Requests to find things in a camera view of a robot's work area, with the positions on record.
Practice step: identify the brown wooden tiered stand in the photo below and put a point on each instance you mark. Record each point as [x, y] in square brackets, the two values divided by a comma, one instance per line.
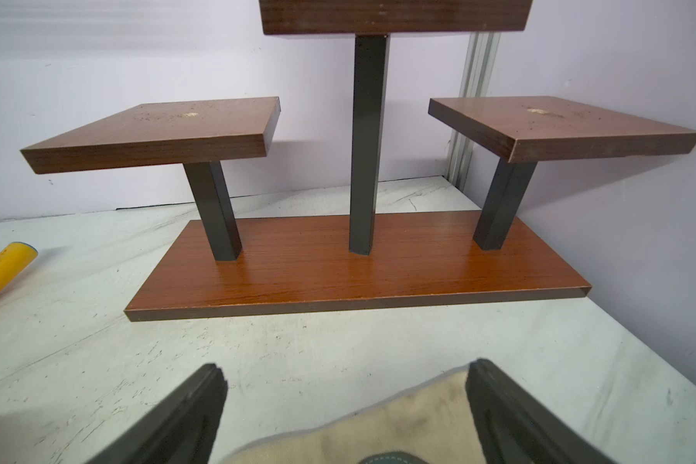
[223, 266]

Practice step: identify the beige work glove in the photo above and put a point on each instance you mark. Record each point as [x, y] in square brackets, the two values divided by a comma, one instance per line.
[432, 423]

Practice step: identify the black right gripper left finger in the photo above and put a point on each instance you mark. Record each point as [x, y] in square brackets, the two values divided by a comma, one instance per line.
[182, 428]

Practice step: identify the yellow plastic toy shovel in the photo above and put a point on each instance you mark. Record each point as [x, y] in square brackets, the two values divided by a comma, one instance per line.
[13, 260]

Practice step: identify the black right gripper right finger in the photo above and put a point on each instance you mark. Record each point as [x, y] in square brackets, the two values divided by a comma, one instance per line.
[513, 427]

